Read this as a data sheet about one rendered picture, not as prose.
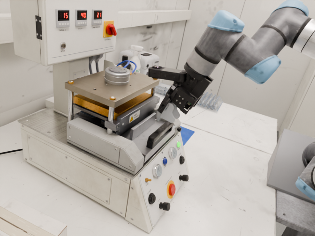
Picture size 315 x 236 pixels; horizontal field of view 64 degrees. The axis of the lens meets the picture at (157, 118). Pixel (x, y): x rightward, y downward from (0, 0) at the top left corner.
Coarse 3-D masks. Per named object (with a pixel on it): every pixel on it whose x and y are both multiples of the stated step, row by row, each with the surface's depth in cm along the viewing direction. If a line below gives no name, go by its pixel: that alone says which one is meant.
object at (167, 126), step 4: (164, 124) 82; (168, 124) 82; (172, 124) 85; (160, 128) 79; (164, 128) 79; (168, 128) 83; (156, 132) 76; (160, 132) 77; (164, 132) 80; (152, 136) 74; (156, 136) 75; (160, 136) 78; (148, 140) 74; (152, 140) 74; (156, 140) 76; (148, 144) 75; (152, 144) 74
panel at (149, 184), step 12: (168, 144) 88; (156, 156) 80; (168, 156) 87; (180, 156) 95; (144, 168) 74; (168, 168) 86; (180, 168) 95; (144, 180) 73; (156, 180) 79; (168, 180) 86; (144, 192) 73; (156, 192) 79; (168, 192) 85; (156, 204) 78; (156, 216) 78
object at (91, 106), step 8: (80, 96) 78; (136, 96) 85; (144, 96) 86; (80, 104) 78; (88, 104) 77; (96, 104) 75; (104, 104) 76; (128, 104) 79; (136, 104) 81; (88, 112) 78; (96, 112) 77; (104, 112) 75; (120, 112) 73
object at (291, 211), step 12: (276, 192) 102; (276, 204) 96; (288, 204) 96; (300, 204) 97; (312, 204) 98; (276, 216) 90; (288, 216) 90; (300, 216) 91; (312, 216) 92; (288, 228) 125; (300, 228) 87; (312, 228) 87
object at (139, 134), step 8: (144, 120) 82; (152, 120) 87; (160, 120) 92; (136, 128) 77; (144, 128) 83; (152, 128) 86; (128, 136) 79; (136, 136) 79; (144, 136) 81; (168, 136) 86; (136, 144) 76; (144, 144) 77; (160, 144) 81; (144, 152) 73; (152, 152) 76; (144, 160) 73
